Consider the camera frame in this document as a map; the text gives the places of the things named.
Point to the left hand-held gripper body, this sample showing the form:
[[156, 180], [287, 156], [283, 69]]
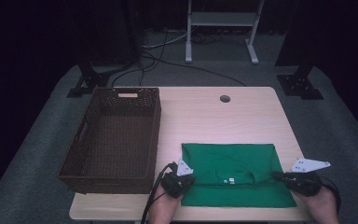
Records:
[[174, 186]]

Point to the white metal stand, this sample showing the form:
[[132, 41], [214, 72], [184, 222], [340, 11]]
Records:
[[222, 19]]

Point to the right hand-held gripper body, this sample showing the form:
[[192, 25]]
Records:
[[306, 185]]

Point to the person's right hand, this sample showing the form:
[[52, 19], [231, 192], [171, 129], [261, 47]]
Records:
[[321, 208]]

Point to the person's left hand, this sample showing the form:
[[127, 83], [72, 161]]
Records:
[[164, 208]]

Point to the green dinosaur print t-shirt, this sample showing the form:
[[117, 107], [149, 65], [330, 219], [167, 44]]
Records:
[[230, 158]]

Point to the brown woven basket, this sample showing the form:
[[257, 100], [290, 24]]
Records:
[[121, 130]]

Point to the black stand with base plate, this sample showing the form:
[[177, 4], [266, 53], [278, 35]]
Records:
[[300, 84], [90, 81]]

